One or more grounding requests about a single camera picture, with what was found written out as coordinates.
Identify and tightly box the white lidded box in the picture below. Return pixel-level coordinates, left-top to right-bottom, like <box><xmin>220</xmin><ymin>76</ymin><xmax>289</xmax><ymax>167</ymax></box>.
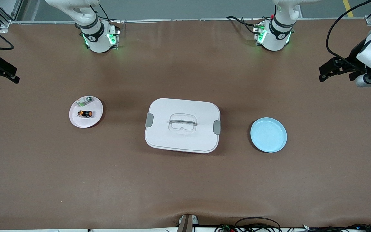
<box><xmin>144</xmin><ymin>98</ymin><xmax>221</xmax><ymax>154</ymax></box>

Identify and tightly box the light blue round plate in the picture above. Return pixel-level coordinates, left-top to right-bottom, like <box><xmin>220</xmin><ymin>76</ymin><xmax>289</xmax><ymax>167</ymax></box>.
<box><xmin>250</xmin><ymin>117</ymin><xmax>288</xmax><ymax>153</ymax></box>

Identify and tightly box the pink round plate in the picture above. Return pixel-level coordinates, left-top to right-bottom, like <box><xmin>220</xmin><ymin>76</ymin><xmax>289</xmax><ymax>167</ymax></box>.
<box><xmin>69</xmin><ymin>96</ymin><xmax>104</xmax><ymax>129</ymax></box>

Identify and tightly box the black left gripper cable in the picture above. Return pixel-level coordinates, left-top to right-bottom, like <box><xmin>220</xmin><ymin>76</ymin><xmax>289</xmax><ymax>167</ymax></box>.
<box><xmin>326</xmin><ymin>0</ymin><xmax>371</xmax><ymax>65</ymax></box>

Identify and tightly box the green clear switch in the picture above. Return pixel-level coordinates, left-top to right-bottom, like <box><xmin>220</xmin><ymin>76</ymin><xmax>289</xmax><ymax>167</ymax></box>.
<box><xmin>77</xmin><ymin>96</ymin><xmax>95</xmax><ymax>108</ymax></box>

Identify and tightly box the black arm base cable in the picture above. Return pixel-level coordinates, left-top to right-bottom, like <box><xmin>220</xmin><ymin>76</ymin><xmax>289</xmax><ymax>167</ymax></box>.
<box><xmin>89</xmin><ymin>3</ymin><xmax>110</xmax><ymax>23</ymax></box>
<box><xmin>226</xmin><ymin>16</ymin><xmax>264</xmax><ymax>34</ymax></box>

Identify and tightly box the silver table edge rail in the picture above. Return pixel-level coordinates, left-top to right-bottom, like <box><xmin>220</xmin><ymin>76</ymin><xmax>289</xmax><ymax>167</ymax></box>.
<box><xmin>10</xmin><ymin>18</ymin><xmax>368</xmax><ymax>25</ymax></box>

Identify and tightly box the black cable bundle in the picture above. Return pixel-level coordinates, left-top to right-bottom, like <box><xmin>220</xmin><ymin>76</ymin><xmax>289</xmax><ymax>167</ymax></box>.
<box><xmin>214</xmin><ymin>217</ymin><xmax>282</xmax><ymax>232</ymax></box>
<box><xmin>301</xmin><ymin>224</ymin><xmax>371</xmax><ymax>232</ymax></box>

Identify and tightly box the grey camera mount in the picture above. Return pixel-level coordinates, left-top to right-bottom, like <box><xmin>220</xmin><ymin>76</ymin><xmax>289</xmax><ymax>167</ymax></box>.
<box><xmin>177</xmin><ymin>214</ymin><xmax>199</xmax><ymax>232</ymax></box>

